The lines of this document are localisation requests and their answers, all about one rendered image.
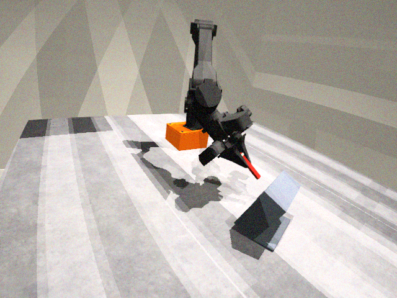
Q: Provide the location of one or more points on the grey square panel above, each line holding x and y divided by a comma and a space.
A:
263, 221

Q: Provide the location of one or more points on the dark red peg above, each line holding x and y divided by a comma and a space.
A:
251, 168

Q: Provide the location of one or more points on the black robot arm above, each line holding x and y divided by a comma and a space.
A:
204, 92

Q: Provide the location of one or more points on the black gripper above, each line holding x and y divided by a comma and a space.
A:
229, 149

